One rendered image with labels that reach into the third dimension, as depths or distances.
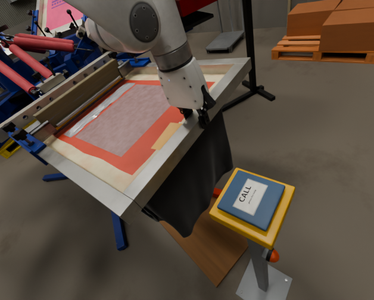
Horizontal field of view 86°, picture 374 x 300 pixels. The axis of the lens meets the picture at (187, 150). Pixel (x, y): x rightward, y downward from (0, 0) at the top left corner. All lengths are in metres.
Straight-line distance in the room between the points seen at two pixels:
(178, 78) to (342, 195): 1.37
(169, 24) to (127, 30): 0.11
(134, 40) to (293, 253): 1.31
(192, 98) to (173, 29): 0.13
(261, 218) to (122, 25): 0.37
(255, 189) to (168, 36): 0.33
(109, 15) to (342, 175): 1.60
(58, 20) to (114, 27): 2.07
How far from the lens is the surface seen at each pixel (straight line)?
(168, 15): 0.40
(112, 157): 0.61
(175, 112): 0.63
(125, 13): 0.31
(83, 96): 0.95
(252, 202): 0.42
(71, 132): 0.87
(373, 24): 2.66
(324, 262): 1.42
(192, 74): 0.42
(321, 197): 1.57
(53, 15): 2.45
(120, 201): 0.43
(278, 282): 1.35
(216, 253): 1.39
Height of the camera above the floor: 1.34
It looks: 44 degrees down
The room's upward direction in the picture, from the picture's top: 24 degrees counter-clockwise
